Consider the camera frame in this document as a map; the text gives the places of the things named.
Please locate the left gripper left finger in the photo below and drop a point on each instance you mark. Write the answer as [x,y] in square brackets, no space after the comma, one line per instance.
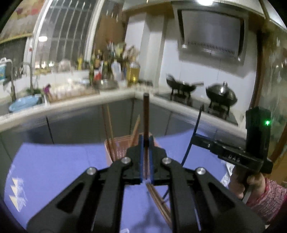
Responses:
[93,201]

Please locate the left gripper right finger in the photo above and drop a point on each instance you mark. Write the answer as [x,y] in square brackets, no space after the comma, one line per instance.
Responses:
[198,201]

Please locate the brown wooden chopstick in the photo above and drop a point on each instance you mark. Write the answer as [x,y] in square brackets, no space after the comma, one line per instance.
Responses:
[161,205]

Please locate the dark wooden chopstick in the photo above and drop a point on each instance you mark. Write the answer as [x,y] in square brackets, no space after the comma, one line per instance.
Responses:
[146,133]

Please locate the person's right hand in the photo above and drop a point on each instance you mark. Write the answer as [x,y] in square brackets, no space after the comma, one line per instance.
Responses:
[241,180]

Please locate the pink perforated utensil basket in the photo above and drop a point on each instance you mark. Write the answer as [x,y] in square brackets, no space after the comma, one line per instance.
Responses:
[118,149]

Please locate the blue printed tablecloth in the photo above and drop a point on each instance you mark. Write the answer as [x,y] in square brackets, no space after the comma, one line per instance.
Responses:
[40,172]

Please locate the lidded black wok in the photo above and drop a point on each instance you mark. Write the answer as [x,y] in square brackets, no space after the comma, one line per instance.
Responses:
[221,94]

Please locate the blue plastic basin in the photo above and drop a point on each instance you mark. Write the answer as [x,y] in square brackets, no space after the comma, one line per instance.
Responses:
[25,102]

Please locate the steel range hood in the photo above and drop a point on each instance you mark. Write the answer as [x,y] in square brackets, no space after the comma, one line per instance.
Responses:
[220,34]

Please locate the white plastic jug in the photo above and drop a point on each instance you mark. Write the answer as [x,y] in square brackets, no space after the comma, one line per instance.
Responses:
[116,70]

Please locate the yellow cooking oil bottle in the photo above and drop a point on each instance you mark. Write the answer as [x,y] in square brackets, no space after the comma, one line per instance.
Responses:
[133,70]

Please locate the black wok with handle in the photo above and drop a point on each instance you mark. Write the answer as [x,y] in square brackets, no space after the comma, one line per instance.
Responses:
[181,88]

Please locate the fruit landscape wall poster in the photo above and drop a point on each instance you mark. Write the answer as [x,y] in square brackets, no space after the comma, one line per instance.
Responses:
[23,20]

